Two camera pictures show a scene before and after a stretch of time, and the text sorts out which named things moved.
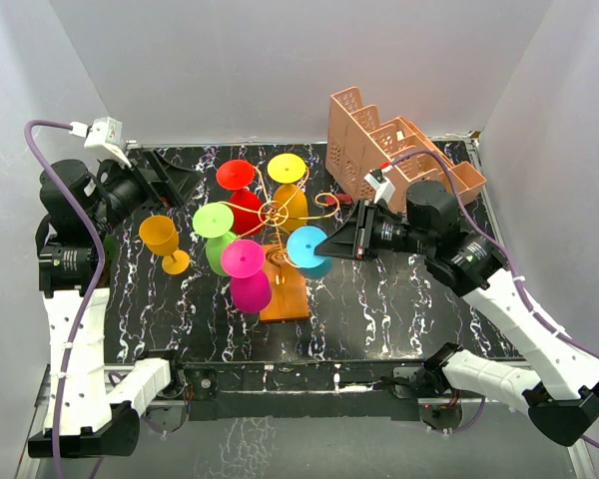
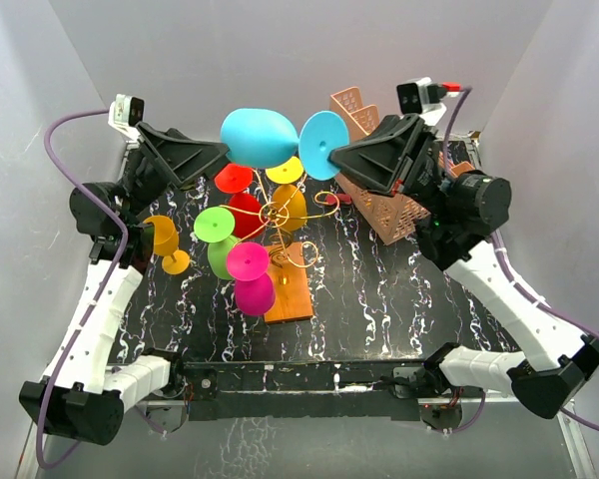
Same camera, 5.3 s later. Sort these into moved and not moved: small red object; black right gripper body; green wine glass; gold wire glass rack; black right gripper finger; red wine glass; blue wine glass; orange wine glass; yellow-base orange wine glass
Moved: black right gripper finger; blue wine glass; black right gripper body
Not moved: small red object; yellow-base orange wine glass; orange wine glass; red wine glass; green wine glass; gold wire glass rack
